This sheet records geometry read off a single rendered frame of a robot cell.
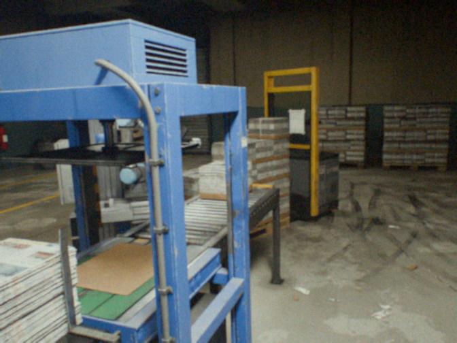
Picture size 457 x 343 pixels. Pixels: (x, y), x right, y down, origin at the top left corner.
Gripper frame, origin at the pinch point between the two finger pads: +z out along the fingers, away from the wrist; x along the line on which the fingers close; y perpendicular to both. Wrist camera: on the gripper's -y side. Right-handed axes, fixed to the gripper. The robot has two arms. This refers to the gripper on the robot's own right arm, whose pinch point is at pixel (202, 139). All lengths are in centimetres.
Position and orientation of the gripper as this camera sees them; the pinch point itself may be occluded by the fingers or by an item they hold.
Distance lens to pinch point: 273.9
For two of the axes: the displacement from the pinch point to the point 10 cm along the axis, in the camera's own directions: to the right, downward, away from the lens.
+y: 0.1, 10.0, 0.4
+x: -1.7, 0.5, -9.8
